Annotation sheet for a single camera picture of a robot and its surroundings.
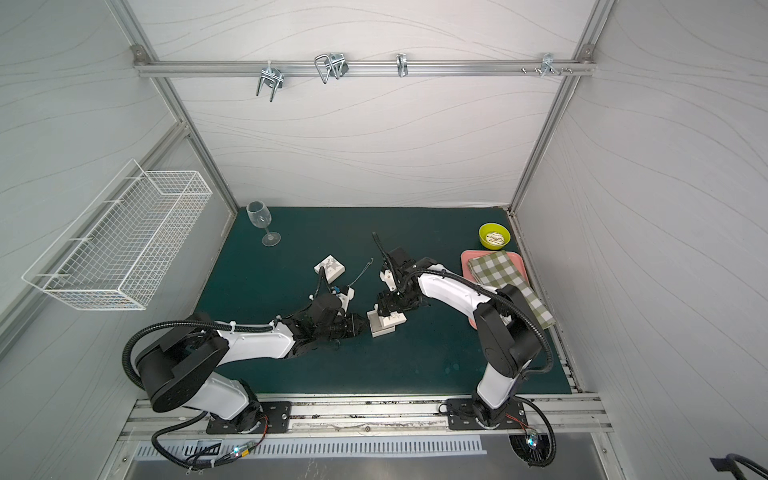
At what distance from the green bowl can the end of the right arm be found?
1.47ft

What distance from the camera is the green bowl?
1087 mm

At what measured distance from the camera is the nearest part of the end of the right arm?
65cm
